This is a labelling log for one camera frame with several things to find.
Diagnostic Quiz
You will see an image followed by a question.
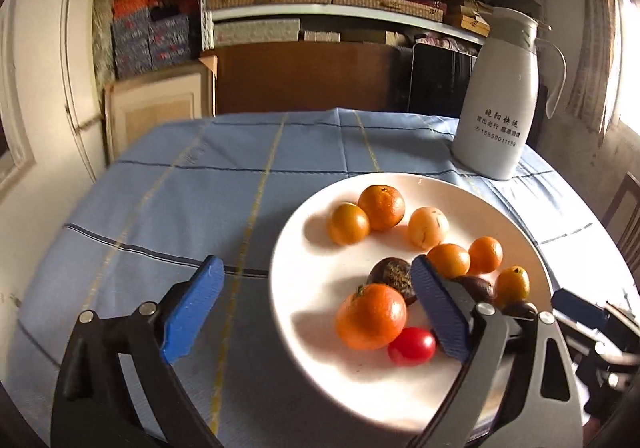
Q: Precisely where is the small yellow-orange fruit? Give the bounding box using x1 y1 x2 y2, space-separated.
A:
494 265 530 309

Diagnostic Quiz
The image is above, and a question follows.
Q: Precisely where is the dark passion fruit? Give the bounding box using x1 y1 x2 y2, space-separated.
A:
367 257 416 306
454 276 496 304
502 300 538 319

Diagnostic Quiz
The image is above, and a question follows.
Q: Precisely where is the red plum front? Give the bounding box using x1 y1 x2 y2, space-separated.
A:
387 327 436 367

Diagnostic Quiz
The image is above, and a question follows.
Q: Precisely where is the orange mandarin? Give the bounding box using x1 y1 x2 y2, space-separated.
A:
358 185 406 231
335 283 408 350
469 236 503 275
326 202 371 246

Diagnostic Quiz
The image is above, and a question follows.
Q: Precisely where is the dark passion fruit front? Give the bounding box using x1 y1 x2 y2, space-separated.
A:
367 257 416 306

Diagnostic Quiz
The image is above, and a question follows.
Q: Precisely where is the pale speckled round fruit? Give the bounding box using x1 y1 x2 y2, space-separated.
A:
408 207 449 251

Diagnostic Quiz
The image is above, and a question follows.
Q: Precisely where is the orange mandarin front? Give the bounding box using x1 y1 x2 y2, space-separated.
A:
358 185 406 231

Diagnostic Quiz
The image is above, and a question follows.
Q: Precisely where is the dark wooden chair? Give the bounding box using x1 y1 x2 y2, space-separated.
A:
602 172 639 279

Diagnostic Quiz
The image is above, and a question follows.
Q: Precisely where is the white oval plate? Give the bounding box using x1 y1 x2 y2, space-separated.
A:
269 173 551 434

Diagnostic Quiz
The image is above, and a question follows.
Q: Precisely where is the white thermos jug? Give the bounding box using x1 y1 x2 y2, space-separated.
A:
451 8 567 181

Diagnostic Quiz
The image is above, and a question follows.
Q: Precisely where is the blue checked tablecloth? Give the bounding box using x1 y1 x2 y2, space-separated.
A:
4 109 639 447

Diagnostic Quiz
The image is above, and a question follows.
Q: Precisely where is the framed beige panel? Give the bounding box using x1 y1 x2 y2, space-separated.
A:
104 62 216 161

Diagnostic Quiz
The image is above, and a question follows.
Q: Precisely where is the stack of blue patterned boxes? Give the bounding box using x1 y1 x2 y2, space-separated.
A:
112 8 192 80

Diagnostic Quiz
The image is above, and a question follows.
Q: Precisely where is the brown wooden board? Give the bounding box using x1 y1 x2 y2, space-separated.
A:
200 41 412 115

